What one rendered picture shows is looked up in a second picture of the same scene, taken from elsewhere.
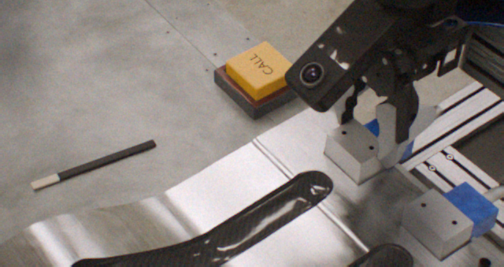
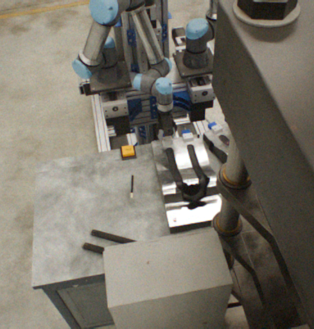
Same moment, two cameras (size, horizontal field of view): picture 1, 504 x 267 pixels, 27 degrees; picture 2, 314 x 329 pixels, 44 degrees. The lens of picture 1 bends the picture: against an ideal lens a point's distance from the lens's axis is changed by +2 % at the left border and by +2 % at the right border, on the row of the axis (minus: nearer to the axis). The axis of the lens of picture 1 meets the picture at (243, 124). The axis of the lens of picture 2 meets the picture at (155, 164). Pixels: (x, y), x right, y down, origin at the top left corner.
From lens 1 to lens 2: 1.29 m
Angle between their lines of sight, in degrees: 38
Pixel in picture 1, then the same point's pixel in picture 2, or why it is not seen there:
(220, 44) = (112, 155)
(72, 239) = (167, 182)
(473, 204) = (187, 131)
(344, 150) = (168, 141)
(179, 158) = (139, 173)
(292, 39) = not seen: hidden behind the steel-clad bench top
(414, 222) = (186, 139)
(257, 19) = (26, 175)
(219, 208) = (165, 165)
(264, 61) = (127, 148)
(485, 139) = (112, 145)
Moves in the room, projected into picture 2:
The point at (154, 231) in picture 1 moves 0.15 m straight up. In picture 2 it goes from (167, 174) to (166, 153)
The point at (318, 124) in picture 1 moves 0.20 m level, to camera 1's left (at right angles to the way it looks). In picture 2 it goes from (156, 144) to (137, 171)
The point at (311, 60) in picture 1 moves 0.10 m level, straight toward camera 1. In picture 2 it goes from (166, 129) to (185, 137)
